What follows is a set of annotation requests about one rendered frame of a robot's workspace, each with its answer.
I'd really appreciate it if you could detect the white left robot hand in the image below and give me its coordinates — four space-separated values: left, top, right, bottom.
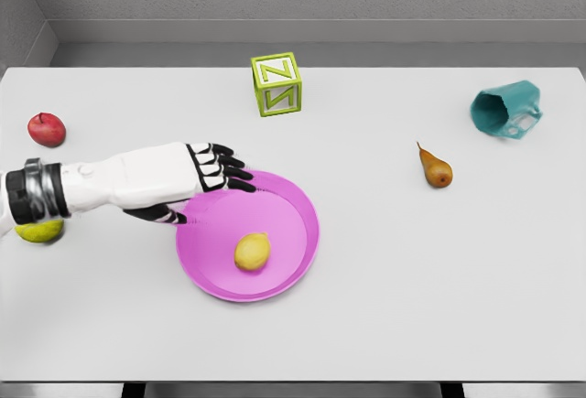
109 142 258 226

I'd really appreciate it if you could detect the teal cup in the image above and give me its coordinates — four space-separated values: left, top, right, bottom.
470 80 545 140

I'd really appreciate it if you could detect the pink plate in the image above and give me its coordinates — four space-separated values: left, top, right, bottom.
175 169 320 303

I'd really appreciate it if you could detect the yellow lemon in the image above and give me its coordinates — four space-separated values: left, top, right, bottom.
233 231 272 274

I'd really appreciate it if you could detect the yellow-green fruit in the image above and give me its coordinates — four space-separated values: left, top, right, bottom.
14 219 65 244

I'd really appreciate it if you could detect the green letter block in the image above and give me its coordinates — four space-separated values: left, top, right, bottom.
250 52 304 118

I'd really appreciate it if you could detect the brown pear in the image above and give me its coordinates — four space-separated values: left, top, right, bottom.
416 141 454 189

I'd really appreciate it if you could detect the red apple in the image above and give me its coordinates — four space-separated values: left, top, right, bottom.
27 112 67 148

